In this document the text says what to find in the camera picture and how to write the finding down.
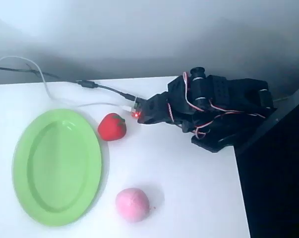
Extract pink toy peach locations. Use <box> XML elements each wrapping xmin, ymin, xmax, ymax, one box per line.
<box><xmin>115</xmin><ymin>187</ymin><xmax>150</xmax><ymax>223</ymax></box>

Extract black power cable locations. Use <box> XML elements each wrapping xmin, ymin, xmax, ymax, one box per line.
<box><xmin>0</xmin><ymin>65</ymin><xmax>137</xmax><ymax>102</ymax></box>

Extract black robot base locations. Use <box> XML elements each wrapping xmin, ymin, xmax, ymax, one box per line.
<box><xmin>190</xmin><ymin>116</ymin><xmax>236</xmax><ymax>153</ymax></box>

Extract green oval plastic plate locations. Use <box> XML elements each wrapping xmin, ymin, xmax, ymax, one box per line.
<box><xmin>12</xmin><ymin>108</ymin><xmax>103</xmax><ymax>220</ymax></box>

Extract black and white cables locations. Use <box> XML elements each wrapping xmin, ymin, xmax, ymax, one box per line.
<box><xmin>0</xmin><ymin>56</ymin><xmax>133</xmax><ymax>111</ymax></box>

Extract red toy strawberry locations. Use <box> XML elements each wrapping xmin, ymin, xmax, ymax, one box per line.
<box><xmin>97</xmin><ymin>113</ymin><xmax>127</xmax><ymax>142</ymax></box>

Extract controller board with red LED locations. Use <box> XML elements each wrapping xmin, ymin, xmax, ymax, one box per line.
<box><xmin>129</xmin><ymin>97</ymin><xmax>143</xmax><ymax>120</ymax></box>

